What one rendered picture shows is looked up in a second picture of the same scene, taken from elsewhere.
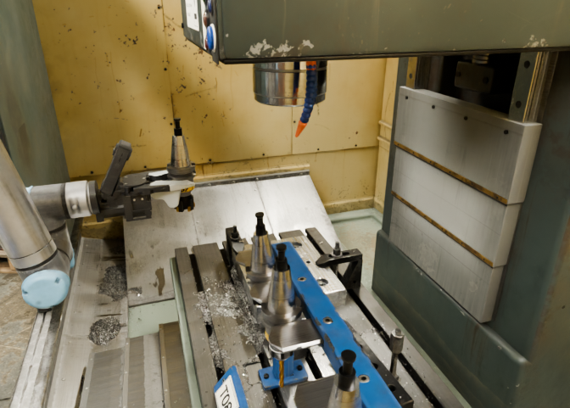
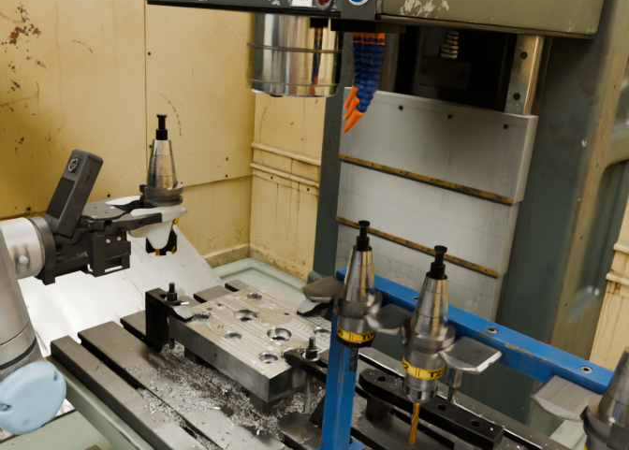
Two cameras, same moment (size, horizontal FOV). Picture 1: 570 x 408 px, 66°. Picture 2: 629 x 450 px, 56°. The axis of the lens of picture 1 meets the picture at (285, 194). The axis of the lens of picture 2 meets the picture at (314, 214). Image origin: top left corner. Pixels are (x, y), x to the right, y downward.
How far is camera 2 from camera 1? 0.47 m
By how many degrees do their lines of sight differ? 29
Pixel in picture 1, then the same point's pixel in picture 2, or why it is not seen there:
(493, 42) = (550, 23)
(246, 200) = not seen: hidden behind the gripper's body
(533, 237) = (537, 235)
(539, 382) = not seen: hidden behind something
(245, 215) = (100, 286)
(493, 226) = (494, 230)
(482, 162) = (475, 163)
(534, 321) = (546, 325)
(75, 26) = not seen: outside the picture
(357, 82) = (226, 93)
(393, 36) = (498, 7)
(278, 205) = (143, 266)
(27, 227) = (11, 289)
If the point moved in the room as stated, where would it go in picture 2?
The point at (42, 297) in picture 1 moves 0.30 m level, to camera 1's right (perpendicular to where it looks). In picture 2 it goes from (33, 411) to (293, 352)
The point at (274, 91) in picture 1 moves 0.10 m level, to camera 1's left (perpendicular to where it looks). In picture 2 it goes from (296, 76) to (235, 75)
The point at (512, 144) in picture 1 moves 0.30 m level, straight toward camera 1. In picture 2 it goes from (515, 138) to (581, 176)
